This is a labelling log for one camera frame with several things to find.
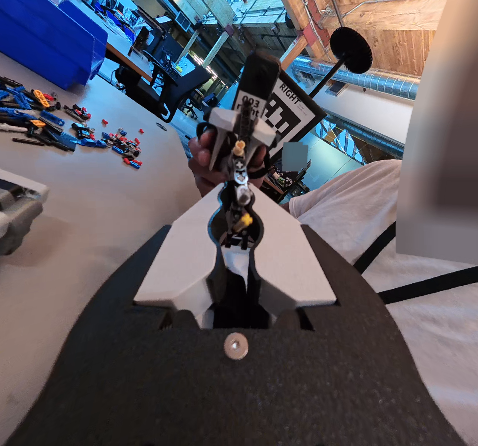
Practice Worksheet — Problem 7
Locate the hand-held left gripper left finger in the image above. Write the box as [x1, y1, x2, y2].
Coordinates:
[134, 185, 225, 328]

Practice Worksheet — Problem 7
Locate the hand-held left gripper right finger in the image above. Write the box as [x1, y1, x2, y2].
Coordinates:
[249, 191, 337, 324]

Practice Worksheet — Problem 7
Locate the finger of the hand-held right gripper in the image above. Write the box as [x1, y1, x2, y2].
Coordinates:
[208, 108, 240, 172]
[246, 118, 280, 163]

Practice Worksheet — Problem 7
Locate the small black lego assembly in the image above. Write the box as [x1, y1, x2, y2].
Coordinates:
[222, 102, 257, 249]

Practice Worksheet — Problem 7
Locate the grey black lego assembly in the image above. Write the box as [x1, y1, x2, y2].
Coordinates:
[0, 169, 50, 256]

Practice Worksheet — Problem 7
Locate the pile of mixed lego pieces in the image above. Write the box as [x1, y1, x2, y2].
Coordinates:
[0, 76, 146, 170]

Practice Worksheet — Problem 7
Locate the person's right hand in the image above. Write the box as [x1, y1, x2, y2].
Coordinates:
[188, 131, 230, 198]

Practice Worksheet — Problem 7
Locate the black office chair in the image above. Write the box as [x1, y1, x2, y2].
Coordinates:
[115, 63, 213, 124]

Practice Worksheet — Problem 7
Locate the black disc stand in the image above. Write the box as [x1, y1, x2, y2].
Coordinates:
[306, 26, 374, 99]

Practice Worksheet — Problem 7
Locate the wooden edged desk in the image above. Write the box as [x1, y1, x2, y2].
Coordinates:
[70, 0, 158, 83]

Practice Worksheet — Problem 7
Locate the blue plastic bin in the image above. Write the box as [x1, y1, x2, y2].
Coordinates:
[0, 0, 109, 90]

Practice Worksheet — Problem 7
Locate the silver ventilation duct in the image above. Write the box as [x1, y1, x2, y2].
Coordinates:
[291, 55, 420, 101]
[324, 113, 406, 160]

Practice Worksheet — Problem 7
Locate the black lanyard strap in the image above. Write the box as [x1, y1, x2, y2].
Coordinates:
[353, 221, 478, 305]

